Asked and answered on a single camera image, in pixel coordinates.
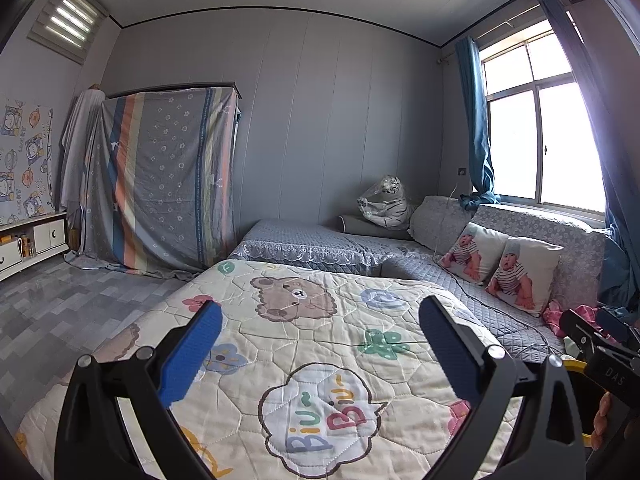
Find long grey floral backrest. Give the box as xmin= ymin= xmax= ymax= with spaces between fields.
xmin=470 ymin=202 xmax=613 ymax=313

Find white hanging cloth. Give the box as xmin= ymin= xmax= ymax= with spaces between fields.
xmin=60 ymin=87 xmax=107 ymax=251

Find long blue curtain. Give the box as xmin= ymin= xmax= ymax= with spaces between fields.
xmin=535 ymin=0 xmax=640 ymax=311

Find cartoon bear printed quilt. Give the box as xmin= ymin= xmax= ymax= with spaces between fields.
xmin=15 ymin=257 xmax=571 ymax=480

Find short blue curtain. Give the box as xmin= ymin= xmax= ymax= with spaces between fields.
xmin=454 ymin=36 xmax=502 ymax=211

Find grey lace-trimmed bed cover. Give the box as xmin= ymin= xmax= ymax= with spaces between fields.
xmin=227 ymin=219 xmax=416 ymax=276

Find window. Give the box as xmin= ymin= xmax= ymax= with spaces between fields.
xmin=480 ymin=17 xmax=608 ymax=216

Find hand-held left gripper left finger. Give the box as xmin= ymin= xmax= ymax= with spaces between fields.
xmin=54 ymin=300 xmax=223 ymax=480

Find baby print pillow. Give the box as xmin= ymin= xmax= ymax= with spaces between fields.
xmin=484 ymin=236 xmax=565 ymax=318
xmin=437 ymin=221 xmax=511 ymax=286

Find white low cabinet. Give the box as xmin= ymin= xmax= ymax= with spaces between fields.
xmin=0 ymin=210 xmax=70 ymax=281

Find grey bolster pillow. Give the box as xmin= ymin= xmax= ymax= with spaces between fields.
xmin=337 ymin=214 xmax=416 ymax=241

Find striped floral sheet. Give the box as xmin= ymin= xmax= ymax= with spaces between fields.
xmin=65 ymin=85 xmax=241 ymax=281

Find pink clothes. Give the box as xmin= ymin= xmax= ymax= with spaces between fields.
xmin=542 ymin=299 xmax=601 ymax=333

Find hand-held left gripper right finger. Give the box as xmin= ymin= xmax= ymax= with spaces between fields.
xmin=419 ymin=295 xmax=586 ymax=480

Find grey floral cushion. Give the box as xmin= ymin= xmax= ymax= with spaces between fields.
xmin=407 ymin=195 xmax=483 ymax=256

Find person's right hand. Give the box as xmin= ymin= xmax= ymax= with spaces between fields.
xmin=591 ymin=391 xmax=615 ymax=453

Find grey quilted mat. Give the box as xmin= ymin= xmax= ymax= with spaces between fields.
xmin=380 ymin=255 xmax=566 ymax=363

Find tiger plush toy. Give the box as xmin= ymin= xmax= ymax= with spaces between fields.
xmin=356 ymin=174 xmax=416 ymax=228

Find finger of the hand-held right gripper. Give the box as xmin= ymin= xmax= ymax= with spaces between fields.
xmin=559 ymin=308 xmax=603 ymax=358
xmin=596 ymin=306 xmax=632 ymax=343

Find cartoon wall poster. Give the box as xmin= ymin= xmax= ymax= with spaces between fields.
xmin=0 ymin=97 xmax=55 ymax=226

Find yellow bin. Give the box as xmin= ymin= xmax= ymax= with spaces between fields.
xmin=562 ymin=357 xmax=603 ymax=451

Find window blind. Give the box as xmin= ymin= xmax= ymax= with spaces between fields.
xmin=27 ymin=0 xmax=108 ymax=65

